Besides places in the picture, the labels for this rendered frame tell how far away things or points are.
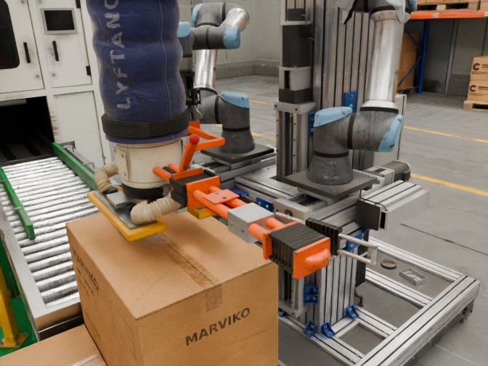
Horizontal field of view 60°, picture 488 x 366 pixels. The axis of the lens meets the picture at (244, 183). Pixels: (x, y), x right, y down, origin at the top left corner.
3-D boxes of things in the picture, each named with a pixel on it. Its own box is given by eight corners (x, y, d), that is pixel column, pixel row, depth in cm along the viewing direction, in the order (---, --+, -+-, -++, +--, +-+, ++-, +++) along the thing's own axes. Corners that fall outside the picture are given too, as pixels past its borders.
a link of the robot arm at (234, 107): (248, 128, 168) (247, 94, 163) (215, 128, 170) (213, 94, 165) (252, 122, 179) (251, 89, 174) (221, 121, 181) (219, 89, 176)
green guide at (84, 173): (54, 152, 356) (51, 141, 353) (67, 149, 362) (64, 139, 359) (120, 216, 233) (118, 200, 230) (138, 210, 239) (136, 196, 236)
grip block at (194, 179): (169, 198, 99) (166, 175, 97) (205, 189, 104) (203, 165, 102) (186, 210, 92) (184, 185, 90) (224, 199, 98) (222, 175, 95)
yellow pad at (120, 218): (87, 198, 126) (84, 183, 125) (119, 190, 132) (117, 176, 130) (128, 242, 100) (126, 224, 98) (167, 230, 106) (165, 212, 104)
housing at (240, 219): (226, 231, 83) (225, 210, 81) (254, 221, 86) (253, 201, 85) (247, 245, 77) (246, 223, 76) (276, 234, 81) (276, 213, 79)
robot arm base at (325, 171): (327, 166, 152) (327, 139, 149) (362, 176, 141) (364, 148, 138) (298, 176, 143) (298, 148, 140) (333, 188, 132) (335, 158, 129)
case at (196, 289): (84, 323, 151) (64, 222, 137) (184, 283, 173) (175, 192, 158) (155, 450, 105) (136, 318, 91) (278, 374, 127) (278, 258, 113)
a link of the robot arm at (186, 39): (194, 22, 143) (186, 22, 135) (196, 55, 147) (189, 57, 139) (171, 22, 144) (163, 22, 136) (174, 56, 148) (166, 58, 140)
